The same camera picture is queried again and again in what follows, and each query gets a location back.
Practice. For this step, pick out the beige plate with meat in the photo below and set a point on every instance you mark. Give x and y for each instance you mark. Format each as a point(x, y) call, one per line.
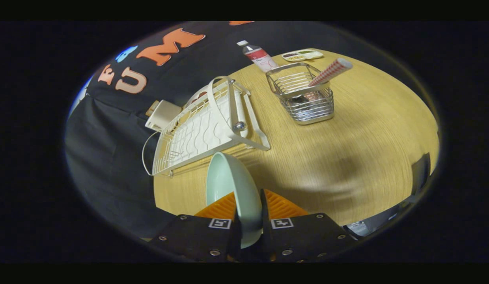
point(197, 97)

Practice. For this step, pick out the pale green plate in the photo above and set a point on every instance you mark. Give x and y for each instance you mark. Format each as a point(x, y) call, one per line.
point(244, 197)

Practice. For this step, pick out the white divided snack tray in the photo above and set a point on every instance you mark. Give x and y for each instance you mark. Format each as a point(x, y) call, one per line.
point(303, 55)

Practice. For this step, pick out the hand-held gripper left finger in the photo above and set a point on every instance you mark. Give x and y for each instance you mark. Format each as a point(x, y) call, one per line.
point(193, 236)

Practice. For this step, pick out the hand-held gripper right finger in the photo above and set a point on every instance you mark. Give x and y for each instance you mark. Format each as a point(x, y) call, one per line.
point(268, 240)

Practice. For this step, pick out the clear bottle red label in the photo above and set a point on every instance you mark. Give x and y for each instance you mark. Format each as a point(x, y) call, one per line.
point(260, 55)

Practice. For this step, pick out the cream toaster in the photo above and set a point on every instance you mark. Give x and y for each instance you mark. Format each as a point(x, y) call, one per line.
point(165, 114)

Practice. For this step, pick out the toast slice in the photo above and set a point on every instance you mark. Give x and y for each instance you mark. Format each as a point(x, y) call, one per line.
point(152, 107)

